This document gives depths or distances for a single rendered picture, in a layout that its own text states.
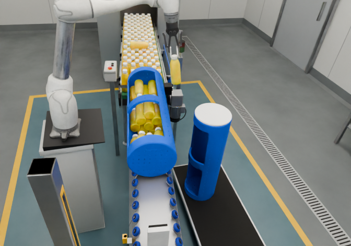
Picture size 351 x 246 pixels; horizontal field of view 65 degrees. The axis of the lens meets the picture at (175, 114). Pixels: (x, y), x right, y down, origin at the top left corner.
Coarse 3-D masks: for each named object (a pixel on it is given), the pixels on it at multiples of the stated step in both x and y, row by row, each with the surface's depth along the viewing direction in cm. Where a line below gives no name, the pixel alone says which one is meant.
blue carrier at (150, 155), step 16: (128, 80) 214; (144, 80) 222; (160, 80) 210; (128, 96) 199; (144, 96) 182; (160, 96) 188; (128, 112) 183; (160, 112) 173; (128, 128) 171; (128, 144) 160; (144, 144) 147; (160, 144) 148; (128, 160) 153; (144, 160) 154; (160, 160) 156; (176, 160) 158; (144, 176) 163
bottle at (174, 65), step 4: (172, 60) 185; (176, 60) 184; (172, 64) 184; (176, 64) 184; (172, 68) 186; (176, 68) 186; (172, 72) 188; (176, 72) 187; (180, 72) 190; (172, 76) 190; (176, 76) 189; (180, 76) 191; (172, 80) 192; (176, 80) 191; (180, 80) 193; (176, 84) 192
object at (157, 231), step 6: (150, 228) 124; (156, 228) 124; (162, 228) 125; (168, 228) 125; (150, 234) 124; (156, 234) 124; (162, 234) 125; (168, 234) 126; (150, 240) 127; (156, 240) 128; (162, 240) 128; (168, 240) 129
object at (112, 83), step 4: (112, 84) 249; (112, 88) 252; (112, 92) 254; (112, 96) 257; (112, 100) 260; (112, 104) 262; (112, 108) 265; (112, 112) 268; (112, 116) 271; (116, 116) 274; (116, 120) 275; (116, 124) 278; (116, 128) 281; (116, 132) 284; (116, 136) 287; (116, 140) 291; (116, 144) 294; (116, 148) 298; (116, 152) 301
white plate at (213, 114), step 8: (208, 104) 214; (216, 104) 214; (200, 112) 205; (208, 112) 205; (216, 112) 206; (224, 112) 207; (200, 120) 198; (208, 120) 198; (216, 120) 198; (224, 120) 199
